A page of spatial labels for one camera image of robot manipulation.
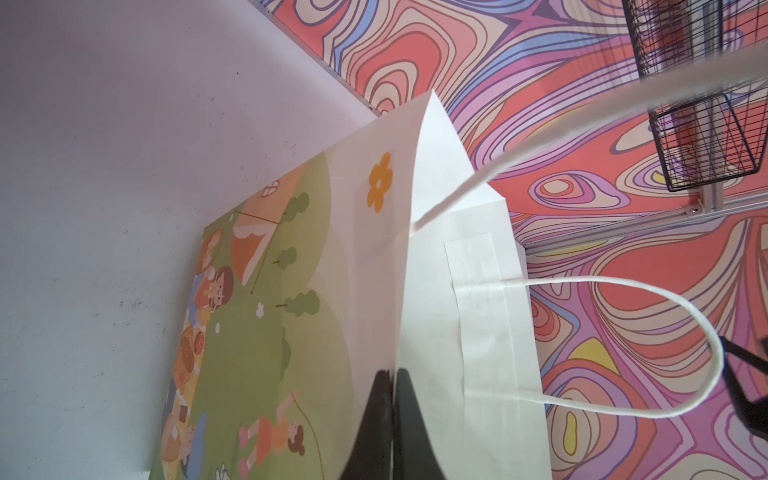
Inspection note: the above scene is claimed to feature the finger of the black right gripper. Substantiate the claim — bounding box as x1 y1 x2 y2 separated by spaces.
718 335 768 442

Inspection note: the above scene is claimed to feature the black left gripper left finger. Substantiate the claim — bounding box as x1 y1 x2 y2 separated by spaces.
340 370 393 480

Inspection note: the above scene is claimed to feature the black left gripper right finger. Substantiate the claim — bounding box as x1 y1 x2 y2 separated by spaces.
392 368 445 480

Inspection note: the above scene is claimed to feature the white paper bag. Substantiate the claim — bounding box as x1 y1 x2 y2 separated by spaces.
150 47 767 479

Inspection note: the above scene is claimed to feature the black wire basket back wall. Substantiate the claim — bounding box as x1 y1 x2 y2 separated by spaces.
623 1 767 192

